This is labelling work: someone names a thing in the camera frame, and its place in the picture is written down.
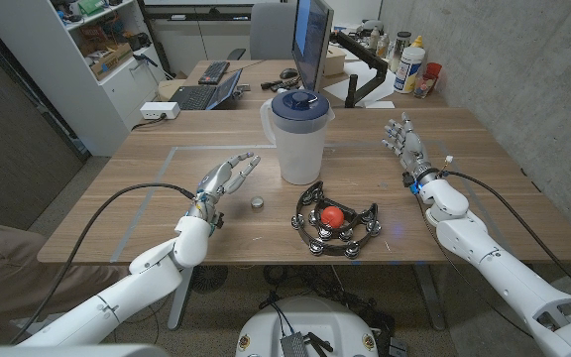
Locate person in khaki trousers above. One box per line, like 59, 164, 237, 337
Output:
0, 221, 131, 328

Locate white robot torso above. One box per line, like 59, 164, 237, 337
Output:
235, 296, 380, 357

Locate white power strip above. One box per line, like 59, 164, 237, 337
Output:
139, 101, 181, 121

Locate grey office chair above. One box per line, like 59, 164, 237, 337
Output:
226, 2, 297, 61

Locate jar with dark lid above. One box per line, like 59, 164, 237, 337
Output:
388, 31, 412, 73

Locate black tambourine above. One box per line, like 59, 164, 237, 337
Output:
289, 180, 384, 260

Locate small cardboard box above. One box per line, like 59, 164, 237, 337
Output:
323, 45, 349, 78

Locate cardboard box in shelf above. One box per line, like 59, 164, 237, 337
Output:
89, 42, 135, 80

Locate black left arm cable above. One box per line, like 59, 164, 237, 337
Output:
10, 181, 198, 346

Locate black computer monitor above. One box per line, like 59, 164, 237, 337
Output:
290, 0, 335, 94

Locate clear pitcher with blue lid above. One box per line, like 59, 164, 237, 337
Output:
259, 88, 336, 186

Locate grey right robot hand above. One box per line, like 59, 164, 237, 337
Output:
382, 111, 441, 187

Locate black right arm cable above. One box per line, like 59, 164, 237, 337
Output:
441, 170, 571, 303

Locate metal table leg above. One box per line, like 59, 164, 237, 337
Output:
167, 265, 195, 331
411, 262, 446, 332

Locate white shelf cabinet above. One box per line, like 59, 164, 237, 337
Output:
0, 0, 168, 158

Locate black keyboard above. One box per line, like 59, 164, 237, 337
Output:
197, 59, 231, 86

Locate white canister with blue lid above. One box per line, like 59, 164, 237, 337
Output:
393, 46, 426, 95

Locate red ball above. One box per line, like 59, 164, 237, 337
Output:
320, 205, 346, 230

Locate open laptop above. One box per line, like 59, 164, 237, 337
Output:
169, 67, 244, 111

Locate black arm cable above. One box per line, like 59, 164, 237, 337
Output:
441, 170, 571, 303
10, 181, 198, 346

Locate white paper sheets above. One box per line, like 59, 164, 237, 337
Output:
322, 59, 397, 108

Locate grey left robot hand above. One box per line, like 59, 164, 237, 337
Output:
195, 152, 263, 210

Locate red plastic cup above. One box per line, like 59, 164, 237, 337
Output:
412, 61, 443, 99

